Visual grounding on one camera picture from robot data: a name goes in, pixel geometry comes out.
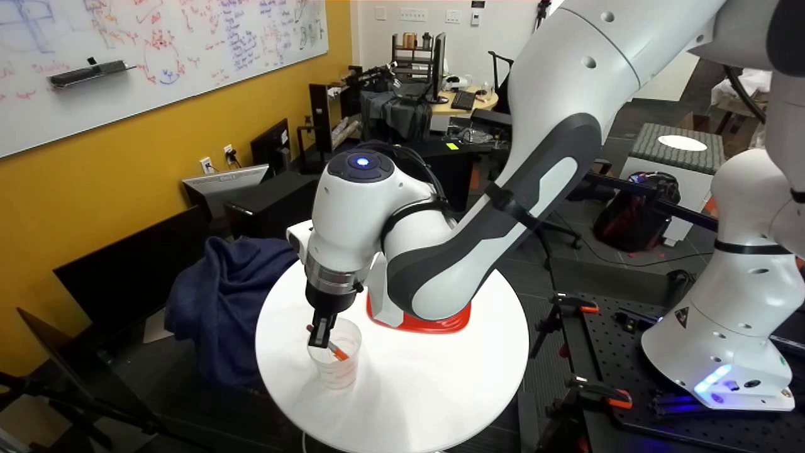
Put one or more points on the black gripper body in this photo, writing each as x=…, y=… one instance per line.
x=331, y=300

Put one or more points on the orange and grey pen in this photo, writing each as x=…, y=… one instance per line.
x=339, y=354

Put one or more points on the black perforated robot base table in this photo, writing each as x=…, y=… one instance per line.
x=619, y=362

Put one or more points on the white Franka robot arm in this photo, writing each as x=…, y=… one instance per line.
x=544, y=128

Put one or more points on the clear plastic cup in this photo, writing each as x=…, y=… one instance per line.
x=343, y=368

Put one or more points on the dark blue cloth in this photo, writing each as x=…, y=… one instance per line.
x=223, y=304

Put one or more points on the red square plate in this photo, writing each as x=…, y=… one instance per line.
x=436, y=323

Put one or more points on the black box case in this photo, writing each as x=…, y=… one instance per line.
x=268, y=206

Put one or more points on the white flat tray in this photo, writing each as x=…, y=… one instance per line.
x=227, y=181

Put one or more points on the black computer tower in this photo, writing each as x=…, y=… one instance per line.
x=463, y=172

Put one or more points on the black flat panel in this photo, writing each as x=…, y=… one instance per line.
x=126, y=277

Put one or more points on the black shelf rack with items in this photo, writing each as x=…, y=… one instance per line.
x=419, y=60

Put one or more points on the black whiteboard eraser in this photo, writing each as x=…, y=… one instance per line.
x=88, y=75

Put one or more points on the long black rod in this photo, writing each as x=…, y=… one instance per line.
x=663, y=202

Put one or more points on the crumpled clear plastic bag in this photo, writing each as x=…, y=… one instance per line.
x=744, y=110

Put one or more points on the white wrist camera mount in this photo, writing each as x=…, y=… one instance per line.
x=298, y=237

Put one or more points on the white wall outlet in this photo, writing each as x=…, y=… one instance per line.
x=207, y=164

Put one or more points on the wall whiteboard with writing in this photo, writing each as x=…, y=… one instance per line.
x=166, y=51

